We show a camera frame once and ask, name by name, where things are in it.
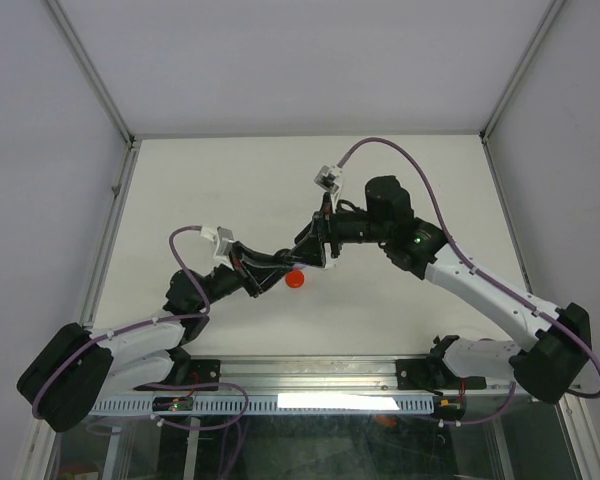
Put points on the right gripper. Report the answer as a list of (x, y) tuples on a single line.
[(323, 229)]

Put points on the aluminium mounting rail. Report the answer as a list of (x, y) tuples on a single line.
[(253, 375)]

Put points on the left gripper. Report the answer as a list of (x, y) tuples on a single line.
[(247, 261)]

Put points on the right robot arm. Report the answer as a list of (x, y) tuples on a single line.
[(547, 347)]

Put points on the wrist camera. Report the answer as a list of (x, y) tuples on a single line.
[(331, 180), (222, 241)]

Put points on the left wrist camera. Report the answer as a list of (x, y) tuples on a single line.
[(222, 241)]

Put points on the red earbud case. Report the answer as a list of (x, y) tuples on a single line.
[(295, 279)]

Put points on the slotted cable duct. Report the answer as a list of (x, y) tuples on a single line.
[(283, 403)]

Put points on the black earbud case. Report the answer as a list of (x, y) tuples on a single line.
[(282, 255)]

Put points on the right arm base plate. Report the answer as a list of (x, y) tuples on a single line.
[(415, 375)]

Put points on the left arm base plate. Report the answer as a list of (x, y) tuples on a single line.
[(190, 375)]

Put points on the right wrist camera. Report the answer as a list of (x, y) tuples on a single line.
[(331, 180)]

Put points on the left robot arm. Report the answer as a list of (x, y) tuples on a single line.
[(80, 367)]

